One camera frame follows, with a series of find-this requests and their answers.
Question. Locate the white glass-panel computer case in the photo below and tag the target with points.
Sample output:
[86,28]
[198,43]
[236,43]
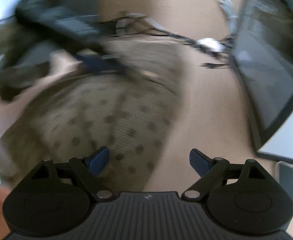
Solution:
[262,57]

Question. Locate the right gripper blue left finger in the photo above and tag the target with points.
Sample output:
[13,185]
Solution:
[87,169]

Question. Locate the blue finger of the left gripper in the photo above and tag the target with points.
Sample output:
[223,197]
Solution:
[100,64]

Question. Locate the brown polka dot dress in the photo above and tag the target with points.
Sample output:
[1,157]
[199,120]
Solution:
[129,114]

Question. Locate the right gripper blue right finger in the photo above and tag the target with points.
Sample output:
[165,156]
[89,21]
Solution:
[211,172]

